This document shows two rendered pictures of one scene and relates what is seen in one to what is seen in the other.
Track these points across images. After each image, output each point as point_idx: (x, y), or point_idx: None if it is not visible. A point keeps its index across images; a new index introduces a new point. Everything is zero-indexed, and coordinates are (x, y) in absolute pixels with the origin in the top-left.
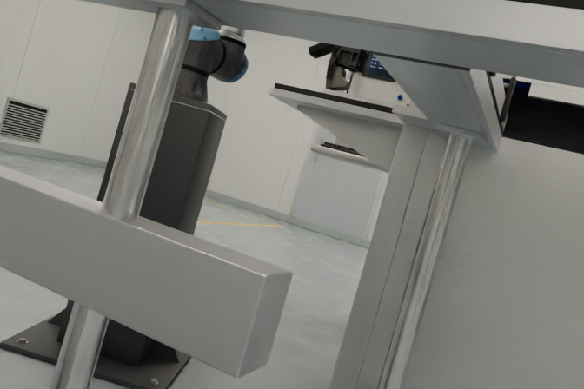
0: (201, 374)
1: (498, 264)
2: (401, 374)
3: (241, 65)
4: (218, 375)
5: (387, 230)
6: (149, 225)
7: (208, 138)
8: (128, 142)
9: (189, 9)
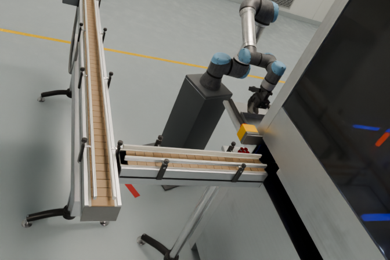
0: (193, 188)
1: (241, 229)
2: (181, 239)
3: (242, 73)
4: (199, 192)
5: (225, 187)
6: None
7: (208, 107)
8: None
9: None
